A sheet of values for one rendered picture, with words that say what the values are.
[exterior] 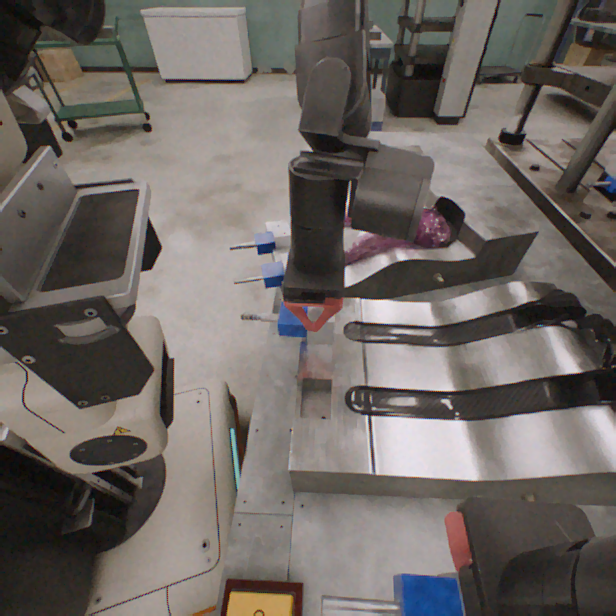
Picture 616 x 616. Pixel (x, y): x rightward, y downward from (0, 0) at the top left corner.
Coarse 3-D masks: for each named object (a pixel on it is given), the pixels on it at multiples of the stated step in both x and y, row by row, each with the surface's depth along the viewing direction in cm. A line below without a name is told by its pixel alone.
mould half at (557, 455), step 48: (528, 288) 44; (336, 336) 44; (528, 336) 40; (576, 336) 38; (336, 384) 39; (384, 384) 39; (432, 384) 40; (480, 384) 38; (336, 432) 35; (384, 432) 35; (432, 432) 35; (480, 432) 35; (528, 432) 33; (576, 432) 31; (336, 480) 34; (384, 480) 33; (432, 480) 33; (480, 480) 32; (528, 480) 31; (576, 480) 31
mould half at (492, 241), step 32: (448, 192) 70; (480, 192) 70; (288, 224) 71; (480, 224) 61; (512, 224) 61; (384, 256) 57; (416, 256) 56; (448, 256) 60; (480, 256) 60; (512, 256) 63; (352, 288) 57; (384, 288) 59; (416, 288) 62
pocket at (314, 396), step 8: (304, 384) 41; (312, 384) 41; (320, 384) 40; (328, 384) 40; (304, 392) 41; (312, 392) 41; (320, 392) 41; (328, 392) 41; (296, 400) 39; (304, 400) 40; (312, 400) 40; (320, 400) 40; (328, 400) 40; (296, 408) 38; (304, 408) 40; (312, 408) 40; (320, 408) 40; (328, 408) 40; (304, 416) 39; (312, 416) 39; (320, 416) 39; (328, 416) 39
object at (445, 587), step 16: (400, 576) 22; (416, 576) 22; (432, 576) 22; (448, 576) 23; (400, 592) 22; (416, 592) 21; (432, 592) 21; (448, 592) 21; (336, 608) 21; (352, 608) 21; (368, 608) 21; (384, 608) 21; (400, 608) 21; (416, 608) 21; (432, 608) 21; (448, 608) 21; (464, 608) 21
